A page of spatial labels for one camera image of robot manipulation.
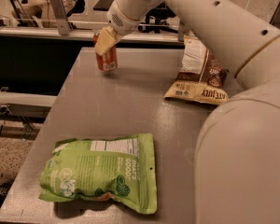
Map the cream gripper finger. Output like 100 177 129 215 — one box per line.
94 26 122 56

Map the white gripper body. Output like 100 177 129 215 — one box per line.
106 0 161 35

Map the orange soda can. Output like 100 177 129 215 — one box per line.
93 32 118 72

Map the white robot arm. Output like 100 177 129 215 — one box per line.
95 0 280 224

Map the brown chip bag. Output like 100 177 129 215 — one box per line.
164 36 229 105

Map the green snack bag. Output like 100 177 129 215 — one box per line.
39 133 157 215

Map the grey side shelf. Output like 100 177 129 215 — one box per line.
0 91 56 119

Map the left metal rail bracket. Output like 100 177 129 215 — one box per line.
50 0 72 35

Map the metal rail bracket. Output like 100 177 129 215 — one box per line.
50 0 72 35
178 21 189 42

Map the right metal rail bracket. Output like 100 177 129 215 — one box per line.
178 21 189 42

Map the metal horizontal rail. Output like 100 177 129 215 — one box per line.
0 26 183 46

